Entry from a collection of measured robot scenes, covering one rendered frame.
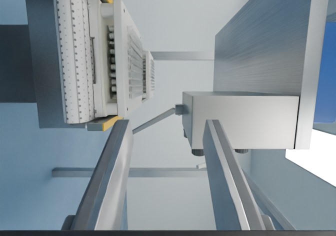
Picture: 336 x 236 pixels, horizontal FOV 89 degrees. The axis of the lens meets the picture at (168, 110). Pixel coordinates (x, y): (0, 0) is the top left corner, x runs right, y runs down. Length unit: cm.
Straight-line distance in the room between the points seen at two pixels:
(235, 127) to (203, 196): 432
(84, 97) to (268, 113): 36
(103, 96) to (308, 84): 40
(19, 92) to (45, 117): 18
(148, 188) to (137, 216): 77
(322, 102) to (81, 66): 49
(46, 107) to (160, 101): 344
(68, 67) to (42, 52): 8
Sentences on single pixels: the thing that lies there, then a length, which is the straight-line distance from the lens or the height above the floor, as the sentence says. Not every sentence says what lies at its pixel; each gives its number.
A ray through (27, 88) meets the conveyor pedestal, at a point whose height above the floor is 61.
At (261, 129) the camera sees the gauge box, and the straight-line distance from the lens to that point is 37.
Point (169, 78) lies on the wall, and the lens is 380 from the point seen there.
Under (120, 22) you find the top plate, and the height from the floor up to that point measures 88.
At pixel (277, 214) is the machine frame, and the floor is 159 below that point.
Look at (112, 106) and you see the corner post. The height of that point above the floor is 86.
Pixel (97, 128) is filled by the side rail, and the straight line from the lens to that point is 37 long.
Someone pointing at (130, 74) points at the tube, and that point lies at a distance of 43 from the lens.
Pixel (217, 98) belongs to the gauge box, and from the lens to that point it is 33.
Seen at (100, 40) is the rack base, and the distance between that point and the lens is 41.
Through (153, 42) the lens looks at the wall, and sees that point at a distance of 392.
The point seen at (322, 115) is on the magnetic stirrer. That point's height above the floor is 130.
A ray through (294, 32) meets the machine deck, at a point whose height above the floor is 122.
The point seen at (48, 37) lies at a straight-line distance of 44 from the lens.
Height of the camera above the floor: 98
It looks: level
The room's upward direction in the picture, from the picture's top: 90 degrees clockwise
